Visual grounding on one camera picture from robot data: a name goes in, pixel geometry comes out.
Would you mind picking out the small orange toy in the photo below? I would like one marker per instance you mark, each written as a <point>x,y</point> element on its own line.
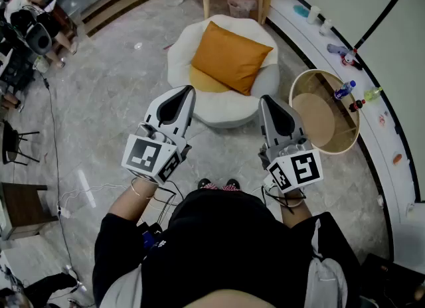
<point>397,159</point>

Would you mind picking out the grey and black device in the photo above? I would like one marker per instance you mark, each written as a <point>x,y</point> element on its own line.
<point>39,39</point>

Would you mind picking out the person's right shoe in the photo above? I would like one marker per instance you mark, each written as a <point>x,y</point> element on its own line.
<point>233,184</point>

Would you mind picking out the pink mesh waste basket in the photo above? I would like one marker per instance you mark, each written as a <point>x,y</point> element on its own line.
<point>241,7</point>

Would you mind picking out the blue-labelled drink bottle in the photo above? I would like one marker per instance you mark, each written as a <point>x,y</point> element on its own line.
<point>343,90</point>

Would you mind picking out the dark red-capped drink bottle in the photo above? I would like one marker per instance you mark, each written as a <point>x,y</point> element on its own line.
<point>356,105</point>

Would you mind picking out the white cup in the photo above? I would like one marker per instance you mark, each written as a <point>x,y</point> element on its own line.
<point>312,14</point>

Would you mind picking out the person's red checked trousers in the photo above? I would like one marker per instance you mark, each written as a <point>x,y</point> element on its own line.
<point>229,187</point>

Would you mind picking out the round wooden basket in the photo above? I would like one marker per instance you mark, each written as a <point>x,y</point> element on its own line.
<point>312,121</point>

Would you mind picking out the dark brown wooden stool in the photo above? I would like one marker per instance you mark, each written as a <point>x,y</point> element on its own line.
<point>23,207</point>

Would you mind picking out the purple toy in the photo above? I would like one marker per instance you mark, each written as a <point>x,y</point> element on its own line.
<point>336,49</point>

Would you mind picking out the wooden step platform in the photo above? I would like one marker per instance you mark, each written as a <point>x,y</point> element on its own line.
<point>116,11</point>

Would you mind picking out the person's right forearm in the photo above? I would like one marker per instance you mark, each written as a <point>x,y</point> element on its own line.
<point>297,215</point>

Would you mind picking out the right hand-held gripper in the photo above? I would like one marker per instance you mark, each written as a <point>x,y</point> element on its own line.
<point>299,170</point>

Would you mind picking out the white egg-shaped seat cushion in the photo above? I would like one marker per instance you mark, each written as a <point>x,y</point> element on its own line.
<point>219,111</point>

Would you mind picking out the black chair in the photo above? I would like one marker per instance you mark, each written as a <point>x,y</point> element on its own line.
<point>10,144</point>

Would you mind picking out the red floor scrap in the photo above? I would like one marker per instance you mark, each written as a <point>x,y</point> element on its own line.
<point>167,47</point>

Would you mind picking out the person's left forearm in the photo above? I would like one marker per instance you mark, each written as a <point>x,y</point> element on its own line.
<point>129,202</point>

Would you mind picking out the white curved ledge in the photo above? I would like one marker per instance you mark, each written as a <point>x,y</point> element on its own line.
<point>375,140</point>

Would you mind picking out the orange pillow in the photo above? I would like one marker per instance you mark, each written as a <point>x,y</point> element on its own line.
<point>229,57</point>

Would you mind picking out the white power strip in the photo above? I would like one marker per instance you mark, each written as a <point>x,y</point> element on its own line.
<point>64,212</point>

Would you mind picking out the clear plastic cup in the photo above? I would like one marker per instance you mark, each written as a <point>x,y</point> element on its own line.
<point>41,64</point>

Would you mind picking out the green drink bottle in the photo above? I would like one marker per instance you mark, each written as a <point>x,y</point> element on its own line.
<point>372,94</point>

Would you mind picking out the person's shoe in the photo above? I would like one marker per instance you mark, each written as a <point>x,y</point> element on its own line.
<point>233,184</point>
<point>204,183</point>

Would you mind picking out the person's left shoe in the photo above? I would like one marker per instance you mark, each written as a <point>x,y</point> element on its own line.
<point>204,183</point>

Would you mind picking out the small clear bottle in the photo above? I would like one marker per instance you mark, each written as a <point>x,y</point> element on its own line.
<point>325,28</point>

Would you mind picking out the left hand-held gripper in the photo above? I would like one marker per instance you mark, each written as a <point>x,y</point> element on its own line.
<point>142,154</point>

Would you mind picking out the small pink toy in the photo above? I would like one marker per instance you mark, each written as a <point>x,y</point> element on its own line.
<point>382,120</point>

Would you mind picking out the person's black shirt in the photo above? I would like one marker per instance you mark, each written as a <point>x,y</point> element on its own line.
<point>225,240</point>

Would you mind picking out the black waist-mounted device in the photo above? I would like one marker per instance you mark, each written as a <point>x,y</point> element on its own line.
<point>149,237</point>

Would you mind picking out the red and white toy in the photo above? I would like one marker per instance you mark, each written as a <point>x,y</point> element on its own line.
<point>349,59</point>

